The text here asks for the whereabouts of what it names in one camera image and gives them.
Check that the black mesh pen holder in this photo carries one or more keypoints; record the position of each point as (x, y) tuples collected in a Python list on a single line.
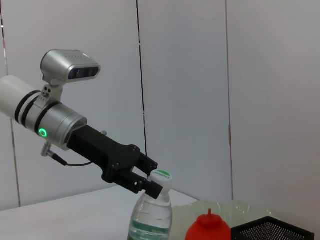
[(270, 230)]

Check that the green glass fruit plate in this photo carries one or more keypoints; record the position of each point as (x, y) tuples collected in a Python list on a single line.
[(240, 207)]

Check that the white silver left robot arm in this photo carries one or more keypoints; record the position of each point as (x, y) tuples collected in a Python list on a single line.
[(25, 105)]

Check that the red-orange knitted orange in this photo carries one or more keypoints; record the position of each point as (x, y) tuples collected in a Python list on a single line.
[(207, 227)]

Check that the clear water bottle green label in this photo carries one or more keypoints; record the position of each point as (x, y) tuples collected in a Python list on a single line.
[(152, 215)]

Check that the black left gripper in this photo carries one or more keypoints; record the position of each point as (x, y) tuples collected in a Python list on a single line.
[(105, 152)]

